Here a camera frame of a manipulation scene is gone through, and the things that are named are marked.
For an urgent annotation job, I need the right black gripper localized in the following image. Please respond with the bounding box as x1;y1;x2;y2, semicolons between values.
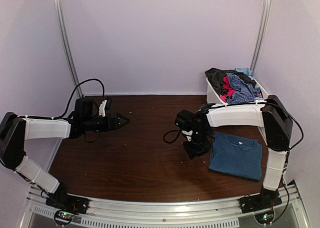
183;129;212;161

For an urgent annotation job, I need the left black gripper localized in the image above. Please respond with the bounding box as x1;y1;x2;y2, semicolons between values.
83;112;130;133

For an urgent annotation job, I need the blue polo shirt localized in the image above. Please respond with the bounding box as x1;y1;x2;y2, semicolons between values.
208;132;263;181

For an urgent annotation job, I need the blue checkered shirt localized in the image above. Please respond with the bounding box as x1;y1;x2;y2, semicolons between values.
226;73;263;104

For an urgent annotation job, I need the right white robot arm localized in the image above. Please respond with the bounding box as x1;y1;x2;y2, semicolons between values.
174;95;293;209

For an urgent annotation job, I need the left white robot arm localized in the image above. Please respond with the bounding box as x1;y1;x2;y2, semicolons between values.
0;97;130;210

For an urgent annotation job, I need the white plastic laundry bin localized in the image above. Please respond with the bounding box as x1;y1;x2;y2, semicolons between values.
205;77;270;109

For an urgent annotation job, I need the red garment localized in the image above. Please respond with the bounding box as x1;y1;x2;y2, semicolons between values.
219;76;236;102

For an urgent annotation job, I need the black garment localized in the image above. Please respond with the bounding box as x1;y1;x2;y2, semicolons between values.
205;68;256;95

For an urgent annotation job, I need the light blue garment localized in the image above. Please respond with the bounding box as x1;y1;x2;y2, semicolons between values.
234;67;253;77

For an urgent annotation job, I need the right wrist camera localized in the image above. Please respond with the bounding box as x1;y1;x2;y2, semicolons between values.
181;130;193;142

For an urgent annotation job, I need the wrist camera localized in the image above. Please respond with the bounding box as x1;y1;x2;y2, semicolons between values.
181;130;193;142
98;97;112;117

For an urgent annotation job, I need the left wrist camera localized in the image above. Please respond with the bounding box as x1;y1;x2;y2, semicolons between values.
98;97;112;117

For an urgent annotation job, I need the right black camera cable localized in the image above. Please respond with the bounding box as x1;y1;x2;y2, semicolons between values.
163;128;183;144

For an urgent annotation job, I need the black camera cable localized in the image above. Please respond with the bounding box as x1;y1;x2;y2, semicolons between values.
163;128;183;144
54;78;106;119

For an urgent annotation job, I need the left black camera cable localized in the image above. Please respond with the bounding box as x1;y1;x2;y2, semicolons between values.
54;78;106;119

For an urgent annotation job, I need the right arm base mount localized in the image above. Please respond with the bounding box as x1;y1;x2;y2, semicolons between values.
238;187;282;214

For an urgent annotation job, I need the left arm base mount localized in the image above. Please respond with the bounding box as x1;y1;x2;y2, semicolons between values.
45;183;89;215

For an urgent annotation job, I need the front aluminium rail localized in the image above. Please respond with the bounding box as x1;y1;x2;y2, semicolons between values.
17;185;310;228

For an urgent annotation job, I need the right aluminium corner post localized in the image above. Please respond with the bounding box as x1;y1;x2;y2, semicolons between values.
250;0;272;73

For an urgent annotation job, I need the aluminium corner post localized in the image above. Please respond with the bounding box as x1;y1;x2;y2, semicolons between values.
53;0;79;87
250;0;272;73

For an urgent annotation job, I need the left aluminium corner post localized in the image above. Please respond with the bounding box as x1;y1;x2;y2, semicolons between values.
53;0;79;87

